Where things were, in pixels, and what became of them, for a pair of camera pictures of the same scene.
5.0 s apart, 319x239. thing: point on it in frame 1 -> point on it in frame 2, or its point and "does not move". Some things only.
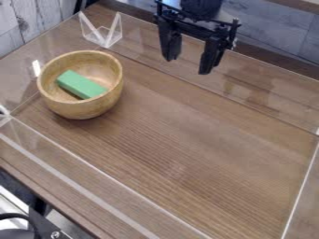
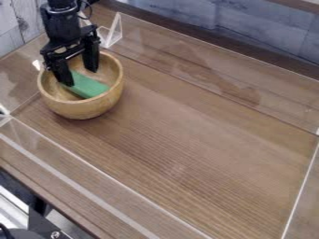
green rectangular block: [80, 84] does not move
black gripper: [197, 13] -> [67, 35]
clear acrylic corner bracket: [103, 36] does not move
